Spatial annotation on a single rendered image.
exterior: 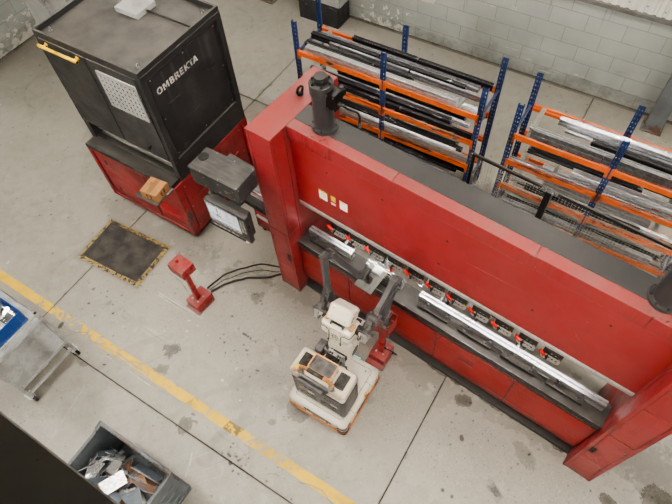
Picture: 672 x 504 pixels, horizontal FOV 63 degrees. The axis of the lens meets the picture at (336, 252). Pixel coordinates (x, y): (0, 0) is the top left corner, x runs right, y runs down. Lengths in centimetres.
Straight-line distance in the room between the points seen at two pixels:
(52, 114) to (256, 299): 431
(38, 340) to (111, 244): 141
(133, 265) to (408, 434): 353
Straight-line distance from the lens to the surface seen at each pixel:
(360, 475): 534
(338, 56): 619
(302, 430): 546
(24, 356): 625
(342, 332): 441
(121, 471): 513
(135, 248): 680
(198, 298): 605
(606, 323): 390
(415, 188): 382
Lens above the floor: 524
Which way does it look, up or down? 57 degrees down
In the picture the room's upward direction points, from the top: 5 degrees counter-clockwise
